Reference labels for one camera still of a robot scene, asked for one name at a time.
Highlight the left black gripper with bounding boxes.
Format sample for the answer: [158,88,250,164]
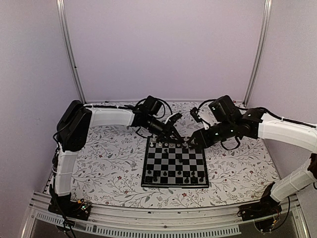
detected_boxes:
[144,115,184,144]

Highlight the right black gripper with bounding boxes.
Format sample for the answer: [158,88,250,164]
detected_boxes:
[187,119,235,151]

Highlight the black white chessboard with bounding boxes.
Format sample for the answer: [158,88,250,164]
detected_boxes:
[141,136,209,188]

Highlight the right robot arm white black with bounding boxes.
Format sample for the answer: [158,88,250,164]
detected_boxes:
[189,108,317,216]

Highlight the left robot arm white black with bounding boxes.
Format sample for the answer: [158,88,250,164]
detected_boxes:
[50,96,184,215]

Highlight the floral patterned table mat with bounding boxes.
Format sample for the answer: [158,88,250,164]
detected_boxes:
[50,98,279,214]

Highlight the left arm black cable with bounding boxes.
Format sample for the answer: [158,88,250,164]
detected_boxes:
[135,98,173,119]

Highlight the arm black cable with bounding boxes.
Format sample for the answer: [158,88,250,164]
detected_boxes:
[197,99,218,129]
[135,98,173,119]

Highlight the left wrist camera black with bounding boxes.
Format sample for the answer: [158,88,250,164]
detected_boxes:
[143,95,162,115]

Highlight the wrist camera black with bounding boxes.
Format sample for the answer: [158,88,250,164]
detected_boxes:
[209,95,242,122]
[143,95,162,115]

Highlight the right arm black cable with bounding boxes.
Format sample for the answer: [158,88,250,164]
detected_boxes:
[197,99,218,129]

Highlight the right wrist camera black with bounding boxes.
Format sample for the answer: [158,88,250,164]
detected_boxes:
[209,95,242,122]

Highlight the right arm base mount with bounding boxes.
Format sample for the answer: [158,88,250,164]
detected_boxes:
[237,202,282,233]

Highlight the front aluminium rail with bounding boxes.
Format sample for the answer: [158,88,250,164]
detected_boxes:
[21,192,312,238]

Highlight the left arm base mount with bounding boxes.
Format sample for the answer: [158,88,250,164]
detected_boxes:
[48,198,91,221]

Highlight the right aluminium frame post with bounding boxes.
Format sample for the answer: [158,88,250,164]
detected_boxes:
[242,0,272,105]

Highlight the aluminium frame post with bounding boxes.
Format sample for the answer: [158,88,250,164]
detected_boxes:
[56,0,87,103]
[242,0,272,105]

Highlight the left aluminium frame post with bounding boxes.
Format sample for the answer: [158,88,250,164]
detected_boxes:
[56,0,87,103]

